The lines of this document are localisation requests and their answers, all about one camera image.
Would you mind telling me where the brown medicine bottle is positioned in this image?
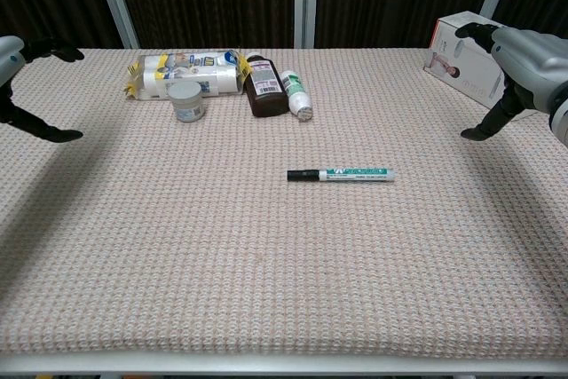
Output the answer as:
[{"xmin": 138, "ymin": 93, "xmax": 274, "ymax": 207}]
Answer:
[{"xmin": 242, "ymin": 52, "xmax": 290, "ymax": 118}]

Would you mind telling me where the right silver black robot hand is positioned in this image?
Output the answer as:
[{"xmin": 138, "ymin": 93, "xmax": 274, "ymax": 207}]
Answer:
[{"xmin": 456, "ymin": 22, "xmax": 568, "ymax": 141}]

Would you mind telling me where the white cardboard lamp box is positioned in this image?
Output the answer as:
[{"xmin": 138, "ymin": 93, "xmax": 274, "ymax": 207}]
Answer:
[{"xmin": 422, "ymin": 10, "xmax": 549, "ymax": 122}]

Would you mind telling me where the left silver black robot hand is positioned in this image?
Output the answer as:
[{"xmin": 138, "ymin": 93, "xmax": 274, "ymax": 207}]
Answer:
[{"xmin": 0, "ymin": 35, "xmax": 85, "ymax": 144}]

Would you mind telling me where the green white marker pen body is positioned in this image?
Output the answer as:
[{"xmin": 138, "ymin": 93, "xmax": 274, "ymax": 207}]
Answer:
[{"xmin": 317, "ymin": 166, "xmax": 396, "ymax": 184}]

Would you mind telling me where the small black cap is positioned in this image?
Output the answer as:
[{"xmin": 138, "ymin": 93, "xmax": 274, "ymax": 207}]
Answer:
[{"xmin": 287, "ymin": 169, "xmax": 320, "ymax": 183}]

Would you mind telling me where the pink woven tablecloth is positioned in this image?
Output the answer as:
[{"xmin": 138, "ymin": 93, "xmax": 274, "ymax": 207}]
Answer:
[{"xmin": 0, "ymin": 46, "xmax": 568, "ymax": 358}]

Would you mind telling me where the small white jar grey lid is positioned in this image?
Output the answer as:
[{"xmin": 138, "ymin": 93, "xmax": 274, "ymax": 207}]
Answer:
[{"xmin": 167, "ymin": 82, "xmax": 209, "ymax": 123}]

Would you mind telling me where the white bottle green label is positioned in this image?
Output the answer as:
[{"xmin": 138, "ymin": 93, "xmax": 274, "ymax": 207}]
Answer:
[{"xmin": 280, "ymin": 69, "xmax": 314, "ymax": 122}]

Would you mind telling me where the plastic pack of white rolls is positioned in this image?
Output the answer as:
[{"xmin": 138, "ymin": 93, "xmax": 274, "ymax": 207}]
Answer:
[{"xmin": 123, "ymin": 49, "xmax": 252, "ymax": 103}]

